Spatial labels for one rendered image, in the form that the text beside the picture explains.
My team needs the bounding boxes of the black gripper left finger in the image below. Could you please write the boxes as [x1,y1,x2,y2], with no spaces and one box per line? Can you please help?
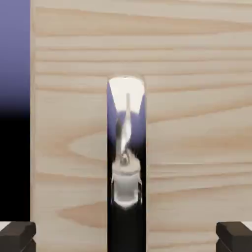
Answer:
[0,221,37,252]

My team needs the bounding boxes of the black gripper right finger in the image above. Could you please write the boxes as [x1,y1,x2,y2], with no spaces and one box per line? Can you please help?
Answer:
[216,221,252,252]

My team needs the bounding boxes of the light wood cabinet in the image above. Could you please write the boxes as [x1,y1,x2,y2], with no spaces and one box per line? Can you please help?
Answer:
[30,0,252,252]

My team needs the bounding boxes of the light wood cabinet door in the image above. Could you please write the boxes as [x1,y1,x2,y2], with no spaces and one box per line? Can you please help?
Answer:
[34,0,252,252]

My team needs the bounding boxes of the shiny curved metal handle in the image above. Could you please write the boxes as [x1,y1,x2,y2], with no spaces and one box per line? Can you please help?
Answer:
[106,75,147,252]

